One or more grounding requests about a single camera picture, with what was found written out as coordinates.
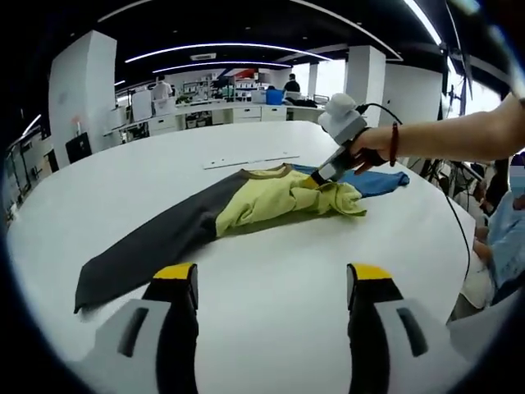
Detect person's right hand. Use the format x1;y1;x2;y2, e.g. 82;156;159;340
350;125;397;176

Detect black square panel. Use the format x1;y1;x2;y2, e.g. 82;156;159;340
65;131;92;164

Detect white counter with drawers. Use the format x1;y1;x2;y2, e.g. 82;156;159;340
102;102;325;140

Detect long curved ceiling light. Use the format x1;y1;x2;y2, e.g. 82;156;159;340
125;42;333;63

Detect short curved ceiling light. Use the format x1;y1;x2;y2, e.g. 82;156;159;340
163;60;294;74

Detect white cabinet box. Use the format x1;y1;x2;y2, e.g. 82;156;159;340
131;89;153;122

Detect dark clothes pile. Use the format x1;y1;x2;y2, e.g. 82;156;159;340
286;93;325;109

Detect white flat table strip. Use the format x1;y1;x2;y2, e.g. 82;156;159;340
203;153;301;171

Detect yellow grey blue garment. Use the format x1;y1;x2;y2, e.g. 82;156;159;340
73;163;411;315

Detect black camera rig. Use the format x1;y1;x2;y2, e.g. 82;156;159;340
446;44;473;117

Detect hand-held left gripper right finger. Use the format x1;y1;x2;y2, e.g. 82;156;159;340
346;262;473;394

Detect wall shelf with boxes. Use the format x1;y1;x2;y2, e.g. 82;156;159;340
176;76;267;103

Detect bright straight ceiling light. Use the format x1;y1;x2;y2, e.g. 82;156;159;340
404;0;444;44

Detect white perforated chair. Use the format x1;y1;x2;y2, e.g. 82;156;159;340
446;250;505;354

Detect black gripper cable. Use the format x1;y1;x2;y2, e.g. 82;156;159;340
356;103;473;295

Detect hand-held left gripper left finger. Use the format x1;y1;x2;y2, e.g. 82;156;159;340
80;261;202;394

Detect black metal rack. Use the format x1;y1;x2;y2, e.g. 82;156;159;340
6;139;54;214

